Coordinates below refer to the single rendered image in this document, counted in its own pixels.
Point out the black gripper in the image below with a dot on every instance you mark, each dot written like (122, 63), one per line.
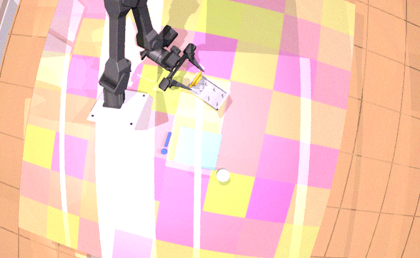
(188, 54)

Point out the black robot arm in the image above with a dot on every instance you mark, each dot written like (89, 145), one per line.
(115, 77)

